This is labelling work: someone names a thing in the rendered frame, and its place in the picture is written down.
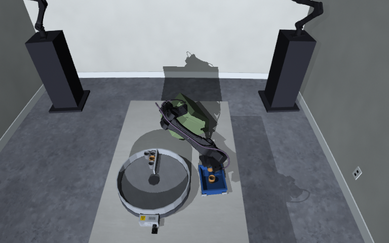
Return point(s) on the blue open crate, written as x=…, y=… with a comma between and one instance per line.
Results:
x=214, y=188

